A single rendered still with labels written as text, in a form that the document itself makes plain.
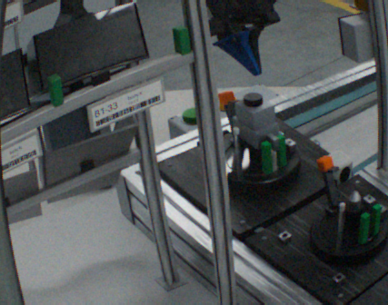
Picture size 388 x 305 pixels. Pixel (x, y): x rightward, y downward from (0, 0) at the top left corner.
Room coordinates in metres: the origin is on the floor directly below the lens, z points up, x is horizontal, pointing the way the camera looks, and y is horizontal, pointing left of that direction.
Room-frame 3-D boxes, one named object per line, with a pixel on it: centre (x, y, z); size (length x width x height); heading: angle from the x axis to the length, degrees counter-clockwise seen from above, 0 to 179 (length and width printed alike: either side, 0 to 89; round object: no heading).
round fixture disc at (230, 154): (1.01, -0.10, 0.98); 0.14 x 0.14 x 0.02
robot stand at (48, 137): (1.25, 0.22, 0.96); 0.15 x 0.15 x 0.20; 81
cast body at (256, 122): (1.00, -0.10, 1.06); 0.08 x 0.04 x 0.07; 29
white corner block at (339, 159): (0.97, -0.23, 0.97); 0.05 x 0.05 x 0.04; 28
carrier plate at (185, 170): (1.01, -0.10, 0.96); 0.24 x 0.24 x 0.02; 28
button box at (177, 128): (1.24, -0.07, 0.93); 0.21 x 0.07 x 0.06; 118
